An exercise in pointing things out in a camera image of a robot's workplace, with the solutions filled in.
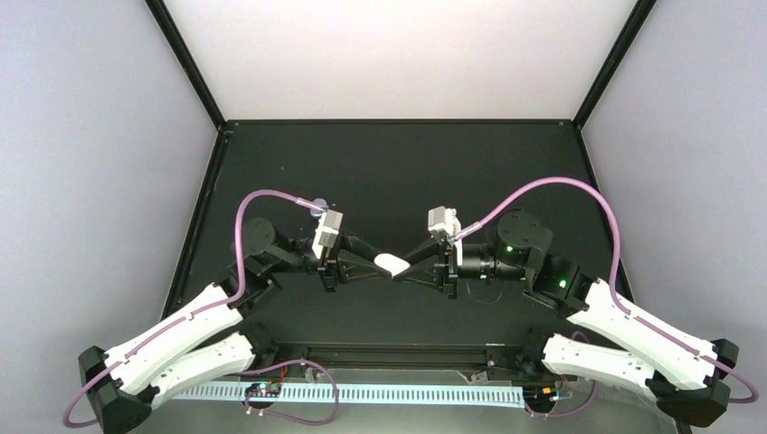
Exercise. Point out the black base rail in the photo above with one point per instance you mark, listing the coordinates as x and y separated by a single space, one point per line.
497 361

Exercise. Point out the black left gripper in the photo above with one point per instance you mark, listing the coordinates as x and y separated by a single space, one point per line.
328 265

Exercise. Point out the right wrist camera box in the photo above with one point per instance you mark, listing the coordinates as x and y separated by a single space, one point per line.
443 226

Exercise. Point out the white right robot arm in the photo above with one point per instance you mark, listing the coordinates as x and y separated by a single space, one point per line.
683 375

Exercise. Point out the purple earbud charging case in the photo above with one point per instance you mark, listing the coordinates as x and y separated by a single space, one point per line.
320 206

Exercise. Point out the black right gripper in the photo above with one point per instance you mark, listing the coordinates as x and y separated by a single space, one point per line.
441 270

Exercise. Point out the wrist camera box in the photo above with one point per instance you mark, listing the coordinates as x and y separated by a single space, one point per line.
327 231
443 226

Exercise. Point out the black enclosure frame post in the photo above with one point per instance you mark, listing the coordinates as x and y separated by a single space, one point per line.
177 44

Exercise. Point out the white slotted cable duct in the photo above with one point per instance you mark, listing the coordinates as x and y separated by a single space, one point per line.
504 396

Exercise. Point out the white earbud charging case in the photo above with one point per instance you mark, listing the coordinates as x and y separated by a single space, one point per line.
391 263

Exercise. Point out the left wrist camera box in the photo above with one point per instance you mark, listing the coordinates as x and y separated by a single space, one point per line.
327 231

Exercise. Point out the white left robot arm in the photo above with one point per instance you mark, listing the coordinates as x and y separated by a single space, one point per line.
214 334

